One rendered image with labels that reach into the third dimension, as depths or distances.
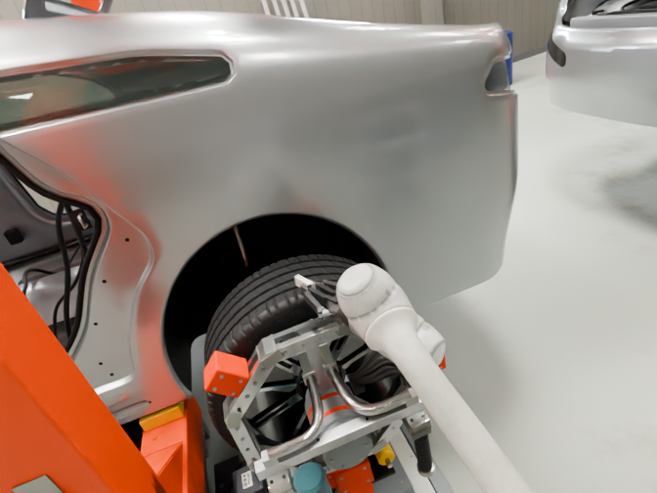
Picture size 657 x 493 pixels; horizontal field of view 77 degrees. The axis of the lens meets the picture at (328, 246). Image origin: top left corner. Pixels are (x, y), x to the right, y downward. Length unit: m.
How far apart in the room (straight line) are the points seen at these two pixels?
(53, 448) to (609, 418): 2.08
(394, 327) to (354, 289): 0.09
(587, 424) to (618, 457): 0.17
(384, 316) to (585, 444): 1.62
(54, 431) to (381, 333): 0.60
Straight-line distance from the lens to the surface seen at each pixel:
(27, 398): 0.89
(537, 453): 2.16
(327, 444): 1.03
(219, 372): 1.07
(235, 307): 1.21
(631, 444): 2.27
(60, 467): 1.00
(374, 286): 0.70
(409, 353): 0.69
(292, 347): 1.06
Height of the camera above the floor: 1.81
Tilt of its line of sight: 30 degrees down
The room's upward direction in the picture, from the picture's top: 14 degrees counter-clockwise
